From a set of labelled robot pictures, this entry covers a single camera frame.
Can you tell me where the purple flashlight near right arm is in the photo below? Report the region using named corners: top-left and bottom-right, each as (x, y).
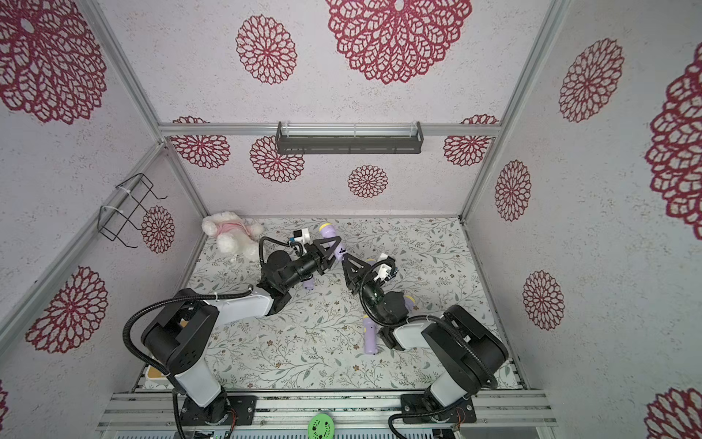
top-left (404, 296), bottom-right (416, 310)

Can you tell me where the white plush teddy bear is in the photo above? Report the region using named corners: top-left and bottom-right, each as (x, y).
top-left (201, 211), bottom-right (264, 261)

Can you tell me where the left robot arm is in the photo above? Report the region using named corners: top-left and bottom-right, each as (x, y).
top-left (122, 236), bottom-right (342, 427)

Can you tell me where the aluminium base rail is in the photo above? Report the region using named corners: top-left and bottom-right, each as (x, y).
top-left (96, 390), bottom-right (558, 433)

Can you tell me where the black wire wall rack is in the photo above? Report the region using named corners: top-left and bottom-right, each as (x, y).
top-left (96, 173), bottom-right (167, 249)

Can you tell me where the green tape roll front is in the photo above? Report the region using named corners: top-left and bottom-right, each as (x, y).
top-left (307, 413), bottom-right (335, 439)

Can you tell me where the black wall shelf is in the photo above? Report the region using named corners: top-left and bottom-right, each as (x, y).
top-left (274, 122), bottom-right (425, 155)

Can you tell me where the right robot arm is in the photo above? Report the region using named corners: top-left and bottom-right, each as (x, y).
top-left (342, 254), bottom-right (509, 438)

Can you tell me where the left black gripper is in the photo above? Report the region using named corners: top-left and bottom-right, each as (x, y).
top-left (283, 237), bottom-right (344, 292)

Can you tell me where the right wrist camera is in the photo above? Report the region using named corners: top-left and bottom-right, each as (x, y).
top-left (373, 252), bottom-right (397, 283)

